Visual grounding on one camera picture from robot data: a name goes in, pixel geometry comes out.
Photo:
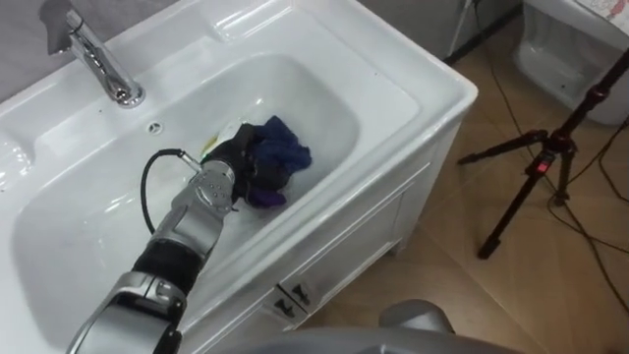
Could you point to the printed paper sheet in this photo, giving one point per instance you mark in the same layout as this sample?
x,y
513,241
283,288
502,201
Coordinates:
x,y
607,7

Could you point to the dark blue cloth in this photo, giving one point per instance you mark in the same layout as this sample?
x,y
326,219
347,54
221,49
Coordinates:
x,y
285,145

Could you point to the white washbasin vanity cabinet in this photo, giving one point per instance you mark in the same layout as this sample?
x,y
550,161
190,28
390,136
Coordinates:
x,y
344,64

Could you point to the black tripod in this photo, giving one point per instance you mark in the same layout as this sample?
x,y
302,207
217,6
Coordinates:
x,y
540,167

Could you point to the robot body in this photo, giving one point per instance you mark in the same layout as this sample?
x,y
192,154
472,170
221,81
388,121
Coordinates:
x,y
368,344

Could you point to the chrome faucet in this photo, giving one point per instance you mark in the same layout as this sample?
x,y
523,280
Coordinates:
x,y
103,74

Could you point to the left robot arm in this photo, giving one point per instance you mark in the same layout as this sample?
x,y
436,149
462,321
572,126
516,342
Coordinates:
x,y
191,221

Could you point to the white toilet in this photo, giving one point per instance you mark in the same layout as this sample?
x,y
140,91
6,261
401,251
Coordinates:
x,y
555,64

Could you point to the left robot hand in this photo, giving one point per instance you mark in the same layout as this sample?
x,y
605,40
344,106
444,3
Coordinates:
x,y
241,157

